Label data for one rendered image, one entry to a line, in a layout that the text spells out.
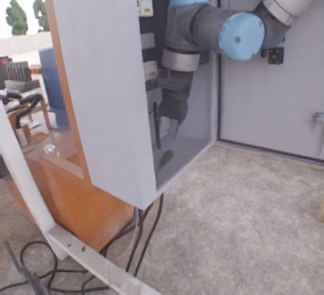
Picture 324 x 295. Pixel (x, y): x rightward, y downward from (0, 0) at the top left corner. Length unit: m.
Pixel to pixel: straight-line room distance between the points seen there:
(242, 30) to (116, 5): 0.22
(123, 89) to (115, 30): 0.11
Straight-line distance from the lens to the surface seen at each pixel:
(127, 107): 0.46
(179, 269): 1.25
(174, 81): 0.52
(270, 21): 0.56
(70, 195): 1.07
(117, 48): 0.44
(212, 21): 0.48
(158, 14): 0.70
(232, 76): 0.78
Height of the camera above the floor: 1.05
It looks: 25 degrees down
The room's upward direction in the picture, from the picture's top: 5 degrees counter-clockwise
